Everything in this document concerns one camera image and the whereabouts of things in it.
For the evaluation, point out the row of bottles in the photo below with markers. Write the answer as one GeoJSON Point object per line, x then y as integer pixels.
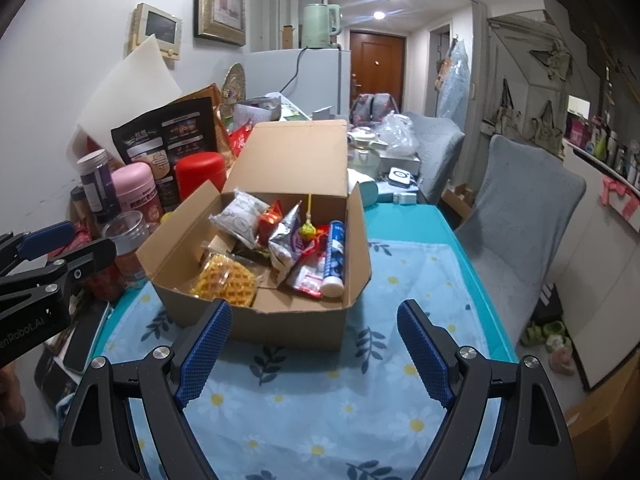
{"type": "Point", "coordinates": [605, 150]}

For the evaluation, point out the grey covered chair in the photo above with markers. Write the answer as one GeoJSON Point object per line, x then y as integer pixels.
{"type": "Point", "coordinates": [520, 220]}

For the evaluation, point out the white counter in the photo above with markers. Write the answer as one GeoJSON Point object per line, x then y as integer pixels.
{"type": "Point", "coordinates": [595, 285]}

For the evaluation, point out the crumpled clear plastic bag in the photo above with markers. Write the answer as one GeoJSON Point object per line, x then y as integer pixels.
{"type": "Point", "coordinates": [397, 135]}

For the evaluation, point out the red white snack packet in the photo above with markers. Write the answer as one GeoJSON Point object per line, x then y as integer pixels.
{"type": "Point", "coordinates": [307, 275]}

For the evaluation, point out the canvas tote bag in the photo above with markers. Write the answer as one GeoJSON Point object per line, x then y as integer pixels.
{"type": "Point", "coordinates": [547, 127]}
{"type": "Point", "coordinates": [502, 110]}

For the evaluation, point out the grey quilted sofa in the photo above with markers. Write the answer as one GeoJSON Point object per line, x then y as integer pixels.
{"type": "Point", "coordinates": [435, 150]}

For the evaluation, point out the hanging clear plastic bag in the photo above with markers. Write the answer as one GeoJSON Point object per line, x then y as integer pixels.
{"type": "Point", "coordinates": [457, 80]}

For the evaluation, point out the brown paper bag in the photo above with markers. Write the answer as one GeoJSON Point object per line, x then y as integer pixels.
{"type": "Point", "coordinates": [200, 96]}

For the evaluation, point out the pink bottle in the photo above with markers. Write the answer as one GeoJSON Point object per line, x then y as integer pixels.
{"type": "Point", "coordinates": [137, 190]}

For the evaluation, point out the yellow stick lollipop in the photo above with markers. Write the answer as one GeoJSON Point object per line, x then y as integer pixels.
{"type": "Point", "coordinates": [310, 234]}

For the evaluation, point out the black printed bag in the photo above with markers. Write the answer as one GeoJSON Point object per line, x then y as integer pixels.
{"type": "Point", "coordinates": [165, 135]}

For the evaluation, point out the yellow waffle packet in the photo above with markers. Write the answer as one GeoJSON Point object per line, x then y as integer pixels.
{"type": "Point", "coordinates": [225, 282]}

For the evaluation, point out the white foam board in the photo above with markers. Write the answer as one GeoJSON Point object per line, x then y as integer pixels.
{"type": "Point", "coordinates": [130, 95]}

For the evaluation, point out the silver foil snack packet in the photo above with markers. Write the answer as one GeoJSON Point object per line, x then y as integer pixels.
{"type": "Point", "coordinates": [287, 240]}

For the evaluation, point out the glass jar red contents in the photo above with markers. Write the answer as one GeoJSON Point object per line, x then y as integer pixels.
{"type": "Point", "coordinates": [105, 280]}

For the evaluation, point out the purple label jar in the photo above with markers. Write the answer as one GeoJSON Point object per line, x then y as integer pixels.
{"type": "Point", "coordinates": [97, 185]}

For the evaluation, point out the brown door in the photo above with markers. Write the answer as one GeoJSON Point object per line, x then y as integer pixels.
{"type": "Point", "coordinates": [375, 70]}

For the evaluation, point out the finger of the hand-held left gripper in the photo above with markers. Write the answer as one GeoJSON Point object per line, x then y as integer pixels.
{"type": "Point", "coordinates": [75, 267]}
{"type": "Point", "coordinates": [45, 239]}

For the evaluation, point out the white fridge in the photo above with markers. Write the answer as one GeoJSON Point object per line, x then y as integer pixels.
{"type": "Point", "coordinates": [320, 80]}

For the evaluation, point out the red canister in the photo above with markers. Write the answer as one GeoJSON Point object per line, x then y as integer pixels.
{"type": "Point", "coordinates": [200, 180]}

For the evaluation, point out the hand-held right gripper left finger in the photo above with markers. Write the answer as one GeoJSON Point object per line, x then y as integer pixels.
{"type": "Point", "coordinates": [205, 347]}

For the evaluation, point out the black printed box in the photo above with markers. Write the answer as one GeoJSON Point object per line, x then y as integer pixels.
{"type": "Point", "coordinates": [52, 380]}

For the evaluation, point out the pink plush slipper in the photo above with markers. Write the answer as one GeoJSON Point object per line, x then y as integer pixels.
{"type": "Point", "coordinates": [562, 357]}

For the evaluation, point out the teal table mat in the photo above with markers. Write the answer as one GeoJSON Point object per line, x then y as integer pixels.
{"type": "Point", "coordinates": [415, 225]}

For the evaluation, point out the gold picture frame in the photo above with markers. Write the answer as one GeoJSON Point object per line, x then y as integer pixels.
{"type": "Point", "coordinates": [220, 0]}

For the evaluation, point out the patterned backpack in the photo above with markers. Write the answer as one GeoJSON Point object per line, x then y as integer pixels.
{"type": "Point", "coordinates": [375, 107]}

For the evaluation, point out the white croissant print packet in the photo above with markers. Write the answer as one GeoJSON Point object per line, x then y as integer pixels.
{"type": "Point", "coordinates": [240, 217]}

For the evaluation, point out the clear jar brown label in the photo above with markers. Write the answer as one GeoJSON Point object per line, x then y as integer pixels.
{"type": "Point", "coordinates": [130, 245]}

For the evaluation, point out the brown jar black lid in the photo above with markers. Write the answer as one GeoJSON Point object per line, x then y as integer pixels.
{"type": "Point", "coordinates": [82, 210]}

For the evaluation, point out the black phone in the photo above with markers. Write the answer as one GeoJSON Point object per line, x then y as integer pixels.
{"type": "Point", "coordinates": [85, 335]}

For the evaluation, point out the green slippers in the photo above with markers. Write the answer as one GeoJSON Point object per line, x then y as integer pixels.
{"type": "Point", "coordinates": [542, 332]}

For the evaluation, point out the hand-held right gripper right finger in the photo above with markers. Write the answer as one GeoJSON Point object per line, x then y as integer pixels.
{"type": "Point", "coordinates": [425, 350]}

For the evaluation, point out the woven round fan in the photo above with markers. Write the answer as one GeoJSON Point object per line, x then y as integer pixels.
{"type": "Point", "coordinates": [235, 82]}

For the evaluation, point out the beige wall intercom panel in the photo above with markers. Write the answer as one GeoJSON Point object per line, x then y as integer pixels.
{"type": "Point", "coordinates": [157, 27]}

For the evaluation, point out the small red candy packet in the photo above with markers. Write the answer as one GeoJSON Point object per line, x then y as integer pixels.
{"type": "Point", "coordinates": [270, 222]}

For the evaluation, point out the red bag white script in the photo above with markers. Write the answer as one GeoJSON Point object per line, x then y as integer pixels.
{"type": "Point", "coordinates": [240, 140]}

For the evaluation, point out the pink ribbon bow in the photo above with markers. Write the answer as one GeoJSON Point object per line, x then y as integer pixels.
{"type": "Point", "coordinates": [620, 200]}

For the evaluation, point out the mint round container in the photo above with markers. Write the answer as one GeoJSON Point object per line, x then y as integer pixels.
{"type": "Point", "coordinates": [370, 194]}

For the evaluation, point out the green kettle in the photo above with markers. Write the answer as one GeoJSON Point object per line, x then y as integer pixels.
{"type": "Point", "coordinates": [317, 27]}

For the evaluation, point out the white round-dial gadget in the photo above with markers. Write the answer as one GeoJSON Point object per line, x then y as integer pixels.
{"type": "Point", "coordinates": [401, 176]}

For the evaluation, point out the white power adapter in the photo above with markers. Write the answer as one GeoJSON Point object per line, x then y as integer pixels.
{"type": "Point", "coordinates": [404, 198]}

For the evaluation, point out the blue white candy tube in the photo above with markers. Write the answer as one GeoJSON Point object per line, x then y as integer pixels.
{"type": "Point", "coordinates": [335, 255]}

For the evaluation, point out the white papers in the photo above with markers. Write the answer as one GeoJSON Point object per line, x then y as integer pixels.
{"type": "Point", "coordinates": [255, 107]}

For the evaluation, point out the brown cardboard box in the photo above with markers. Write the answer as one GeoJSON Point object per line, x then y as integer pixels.
{"type": "Point", "coordinates": [295, 160]}

